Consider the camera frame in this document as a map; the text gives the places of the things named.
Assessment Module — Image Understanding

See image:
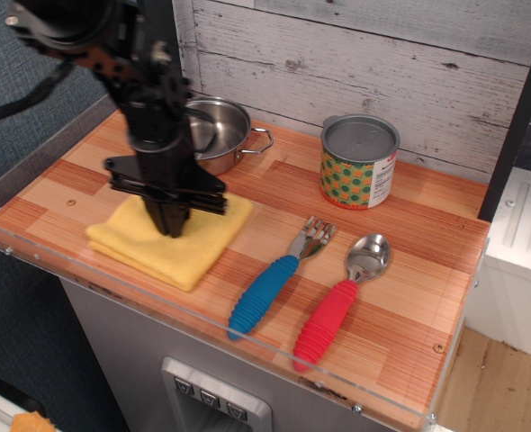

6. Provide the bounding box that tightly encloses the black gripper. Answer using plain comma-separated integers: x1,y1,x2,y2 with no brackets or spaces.
103,140,227,238

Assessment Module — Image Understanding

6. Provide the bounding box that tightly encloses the yellow towel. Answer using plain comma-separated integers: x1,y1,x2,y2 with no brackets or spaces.
85,194,253,292

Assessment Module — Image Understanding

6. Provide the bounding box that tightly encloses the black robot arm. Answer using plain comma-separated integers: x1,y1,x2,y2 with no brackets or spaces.
6,1,227,238

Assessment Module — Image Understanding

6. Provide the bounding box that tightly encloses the stainless steel pot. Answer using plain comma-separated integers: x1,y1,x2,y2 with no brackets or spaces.
185,96,275,176

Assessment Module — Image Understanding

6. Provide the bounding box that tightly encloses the silver toy fridge cabinet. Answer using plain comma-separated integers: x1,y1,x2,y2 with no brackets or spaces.
60,276,410,432

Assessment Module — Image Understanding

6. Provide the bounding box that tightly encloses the clear acrylic table guard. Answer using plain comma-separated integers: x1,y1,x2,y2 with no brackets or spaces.
0,74,495,431

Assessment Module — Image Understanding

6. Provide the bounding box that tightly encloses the dispenser button panel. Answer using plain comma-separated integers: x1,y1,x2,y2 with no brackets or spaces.
161,356,274,431

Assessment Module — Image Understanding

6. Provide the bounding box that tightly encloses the patterned toy can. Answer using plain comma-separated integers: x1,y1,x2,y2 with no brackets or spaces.
319,113,401,211

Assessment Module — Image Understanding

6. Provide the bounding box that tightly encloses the orange cloth at corner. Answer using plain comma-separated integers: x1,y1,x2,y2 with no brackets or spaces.
9,411,58,432

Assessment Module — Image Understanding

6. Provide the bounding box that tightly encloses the white plastic appliance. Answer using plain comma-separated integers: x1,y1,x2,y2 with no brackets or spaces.
464,167,531,355

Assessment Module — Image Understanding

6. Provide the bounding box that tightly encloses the blue handled fork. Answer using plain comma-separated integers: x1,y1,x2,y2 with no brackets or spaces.
227,216,337,340

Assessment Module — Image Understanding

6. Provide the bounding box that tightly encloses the red handled spoon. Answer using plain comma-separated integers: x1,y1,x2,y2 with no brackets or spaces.
293,233,391,373

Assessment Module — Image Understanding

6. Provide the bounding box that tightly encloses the black braided cable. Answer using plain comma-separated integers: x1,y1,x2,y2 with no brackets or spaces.
0,62,76,128

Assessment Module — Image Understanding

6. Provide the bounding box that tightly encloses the black right frame post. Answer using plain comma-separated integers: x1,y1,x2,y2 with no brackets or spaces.
478,66,531,222

